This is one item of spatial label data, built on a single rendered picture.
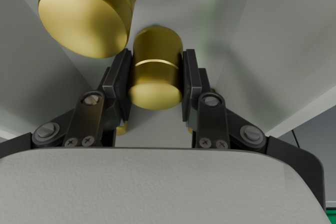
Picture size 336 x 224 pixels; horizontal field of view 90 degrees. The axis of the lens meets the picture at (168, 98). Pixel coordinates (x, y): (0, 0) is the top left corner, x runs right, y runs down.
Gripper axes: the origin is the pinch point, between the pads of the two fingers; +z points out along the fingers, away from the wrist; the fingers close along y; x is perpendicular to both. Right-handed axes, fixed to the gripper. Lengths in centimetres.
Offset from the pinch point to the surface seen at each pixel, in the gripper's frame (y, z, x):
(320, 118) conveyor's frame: 15.8, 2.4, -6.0
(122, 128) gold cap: -3.8, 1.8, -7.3
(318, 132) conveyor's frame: 14.9, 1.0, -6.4
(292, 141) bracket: 12.2, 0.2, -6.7
